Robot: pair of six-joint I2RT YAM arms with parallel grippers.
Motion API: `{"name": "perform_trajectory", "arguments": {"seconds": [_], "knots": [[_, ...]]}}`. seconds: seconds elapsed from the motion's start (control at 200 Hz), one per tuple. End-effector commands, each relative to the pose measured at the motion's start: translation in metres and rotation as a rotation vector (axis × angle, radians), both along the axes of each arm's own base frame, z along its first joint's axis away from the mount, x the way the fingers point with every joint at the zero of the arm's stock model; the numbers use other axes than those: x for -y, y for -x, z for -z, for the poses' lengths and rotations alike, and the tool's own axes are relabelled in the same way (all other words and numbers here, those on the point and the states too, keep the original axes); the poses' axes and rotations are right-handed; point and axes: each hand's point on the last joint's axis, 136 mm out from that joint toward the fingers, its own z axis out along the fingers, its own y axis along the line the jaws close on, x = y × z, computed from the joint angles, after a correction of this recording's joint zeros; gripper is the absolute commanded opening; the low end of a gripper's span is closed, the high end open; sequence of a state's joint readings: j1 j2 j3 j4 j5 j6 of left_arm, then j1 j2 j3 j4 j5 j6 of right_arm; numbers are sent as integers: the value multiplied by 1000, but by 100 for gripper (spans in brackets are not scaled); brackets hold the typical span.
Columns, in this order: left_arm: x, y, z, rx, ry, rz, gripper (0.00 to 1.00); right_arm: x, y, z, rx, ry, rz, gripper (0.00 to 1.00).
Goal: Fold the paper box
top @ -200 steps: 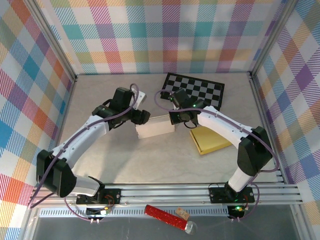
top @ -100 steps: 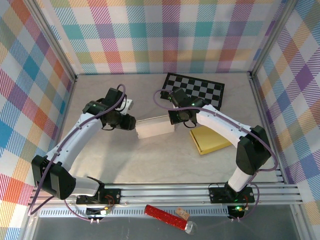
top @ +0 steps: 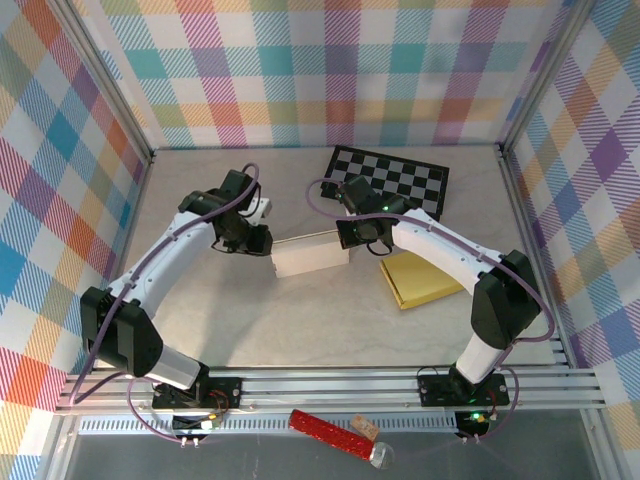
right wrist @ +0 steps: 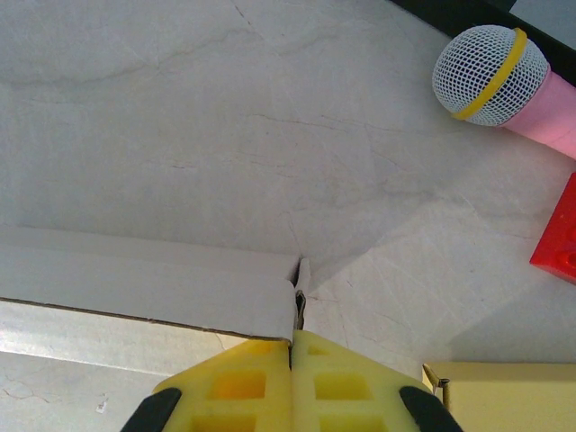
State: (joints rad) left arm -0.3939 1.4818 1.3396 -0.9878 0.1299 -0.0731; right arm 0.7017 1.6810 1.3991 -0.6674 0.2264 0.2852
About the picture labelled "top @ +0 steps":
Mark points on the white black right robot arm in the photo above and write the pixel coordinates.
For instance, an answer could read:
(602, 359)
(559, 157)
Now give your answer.
(440, 240)

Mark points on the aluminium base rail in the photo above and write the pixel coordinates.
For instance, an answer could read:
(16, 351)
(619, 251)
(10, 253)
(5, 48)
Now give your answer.
(325, 392)

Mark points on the white paper box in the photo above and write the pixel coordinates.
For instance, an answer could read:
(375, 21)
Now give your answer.
(310, 257)

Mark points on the aluminium frame post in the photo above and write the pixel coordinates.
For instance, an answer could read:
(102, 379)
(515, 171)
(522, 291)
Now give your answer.
(543, 75)
(105, 75)

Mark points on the black grey chessboard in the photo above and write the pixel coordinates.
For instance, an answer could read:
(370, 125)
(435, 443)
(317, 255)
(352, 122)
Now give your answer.
(410, 180)

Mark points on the aluminium side rail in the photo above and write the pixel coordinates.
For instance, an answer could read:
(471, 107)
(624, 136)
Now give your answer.
(532, 250)

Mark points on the small connector board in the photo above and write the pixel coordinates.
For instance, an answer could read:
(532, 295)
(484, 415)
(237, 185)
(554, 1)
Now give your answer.
(200, 424)

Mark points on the red glitter microphone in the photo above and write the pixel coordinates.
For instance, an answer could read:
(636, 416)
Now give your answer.
(325, 430)

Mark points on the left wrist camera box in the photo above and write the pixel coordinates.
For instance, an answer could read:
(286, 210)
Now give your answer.
(261, 207)

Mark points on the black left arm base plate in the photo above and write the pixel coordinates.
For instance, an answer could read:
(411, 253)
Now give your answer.
(227, 390)

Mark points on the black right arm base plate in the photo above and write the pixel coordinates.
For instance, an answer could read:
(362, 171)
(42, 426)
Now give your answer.
(435, 392)

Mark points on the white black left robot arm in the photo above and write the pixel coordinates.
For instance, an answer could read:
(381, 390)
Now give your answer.
(165, 250)

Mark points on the black controller box green light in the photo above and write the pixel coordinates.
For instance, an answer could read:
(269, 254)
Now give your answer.
(472, 421)

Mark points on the yellow paper box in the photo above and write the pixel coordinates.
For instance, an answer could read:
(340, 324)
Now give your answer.
(420, 282)

